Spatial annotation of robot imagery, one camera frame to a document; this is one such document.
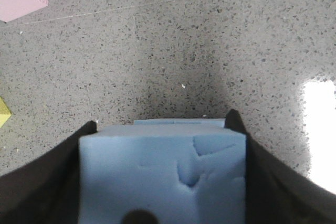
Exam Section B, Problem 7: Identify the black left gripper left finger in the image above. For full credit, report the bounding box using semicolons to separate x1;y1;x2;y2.
1;121;97;223

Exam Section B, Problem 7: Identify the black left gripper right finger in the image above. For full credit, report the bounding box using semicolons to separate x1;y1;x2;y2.
225;109;335;223

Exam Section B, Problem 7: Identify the textured light blue foam cube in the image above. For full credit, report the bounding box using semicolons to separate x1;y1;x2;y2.
79;124;246;223

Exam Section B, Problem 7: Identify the yellow foam cube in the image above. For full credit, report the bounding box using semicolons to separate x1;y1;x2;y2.
0;97;12;127

